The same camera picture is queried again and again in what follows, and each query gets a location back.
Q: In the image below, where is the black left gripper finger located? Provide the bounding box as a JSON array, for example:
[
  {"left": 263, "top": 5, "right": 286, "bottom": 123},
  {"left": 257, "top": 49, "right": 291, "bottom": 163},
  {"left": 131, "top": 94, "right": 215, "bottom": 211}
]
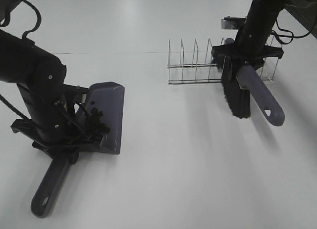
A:
[
  {"left": 83, "top": 135, "right": 102, "bottom": 146},
  {"left": 68, "top": 149, "right": 79, "bottom": 164}
]

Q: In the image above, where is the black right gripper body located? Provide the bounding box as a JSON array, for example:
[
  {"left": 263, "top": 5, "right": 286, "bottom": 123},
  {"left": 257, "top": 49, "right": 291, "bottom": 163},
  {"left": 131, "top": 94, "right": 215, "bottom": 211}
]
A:
[{"left": 211, "top": 21, "right": 284, "bottom": 61}]

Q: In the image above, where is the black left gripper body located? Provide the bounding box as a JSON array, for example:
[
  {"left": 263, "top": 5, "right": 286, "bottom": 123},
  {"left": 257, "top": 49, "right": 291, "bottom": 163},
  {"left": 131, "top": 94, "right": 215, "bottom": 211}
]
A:
[{"left": 11, "top": 84, "right": 92, "bottom": 155}]

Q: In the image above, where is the pile of dark coffee beans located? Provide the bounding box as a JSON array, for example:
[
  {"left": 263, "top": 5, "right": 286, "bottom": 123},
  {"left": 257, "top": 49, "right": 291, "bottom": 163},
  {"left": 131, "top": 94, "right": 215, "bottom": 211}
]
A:
[{"left": 85, "top": 107, "right": 111, "bottom": 136}]

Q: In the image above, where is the purple plastic dustpan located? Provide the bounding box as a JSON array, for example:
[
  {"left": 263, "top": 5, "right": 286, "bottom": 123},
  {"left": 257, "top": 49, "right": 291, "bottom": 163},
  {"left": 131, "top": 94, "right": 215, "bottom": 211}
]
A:
[{"left": 31, "top": 82, "right": 124, "bottom": 218}]

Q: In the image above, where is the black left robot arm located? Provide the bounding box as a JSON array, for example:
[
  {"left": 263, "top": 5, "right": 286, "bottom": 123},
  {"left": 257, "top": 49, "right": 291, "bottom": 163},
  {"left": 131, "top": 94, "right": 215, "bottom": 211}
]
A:
[{"left": 0, "top": 31, "right": 100, "bottom": 164}]

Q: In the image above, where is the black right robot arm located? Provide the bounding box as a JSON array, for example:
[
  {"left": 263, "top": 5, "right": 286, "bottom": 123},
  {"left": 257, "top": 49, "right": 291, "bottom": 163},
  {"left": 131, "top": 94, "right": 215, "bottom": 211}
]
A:
[{"left": 211, "top": 0, "right": 286, "bottom": 62}]

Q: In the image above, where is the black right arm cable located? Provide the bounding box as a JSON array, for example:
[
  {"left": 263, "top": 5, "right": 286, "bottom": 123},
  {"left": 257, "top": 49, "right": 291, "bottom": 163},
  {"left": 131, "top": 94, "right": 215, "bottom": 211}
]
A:
[{"left": 268, "top": 1, "right": 317, "bottom": 46}]

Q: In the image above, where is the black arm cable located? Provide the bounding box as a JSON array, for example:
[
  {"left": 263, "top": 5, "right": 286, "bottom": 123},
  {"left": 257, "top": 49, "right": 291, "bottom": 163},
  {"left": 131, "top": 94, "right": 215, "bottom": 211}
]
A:
[
  {"left": 268, "top": 1, "right": 317, "bottom": 46},
  {"left": 0, "top": 0, "right": 42, "bottom": 39}
]

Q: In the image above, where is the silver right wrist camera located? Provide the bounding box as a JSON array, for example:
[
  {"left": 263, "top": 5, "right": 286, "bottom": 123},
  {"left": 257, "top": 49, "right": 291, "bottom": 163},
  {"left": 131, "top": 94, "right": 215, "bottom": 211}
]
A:
[{"left": 221, "top": 16, "right": 246, "bottom": 30}]

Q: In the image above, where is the chrome wire dish rack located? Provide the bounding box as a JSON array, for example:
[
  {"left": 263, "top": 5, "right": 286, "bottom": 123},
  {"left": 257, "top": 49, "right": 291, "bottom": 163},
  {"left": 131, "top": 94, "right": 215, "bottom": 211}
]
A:
[{"left": 167, "top": 36, "right": 278, "bottom": 85}]

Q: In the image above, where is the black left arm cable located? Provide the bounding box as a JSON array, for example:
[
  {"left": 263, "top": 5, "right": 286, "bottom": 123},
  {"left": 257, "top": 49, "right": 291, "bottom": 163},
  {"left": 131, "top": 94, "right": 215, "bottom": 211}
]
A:
[{"left": 0, "top": 0, "right": 42, "bottom": 39}]

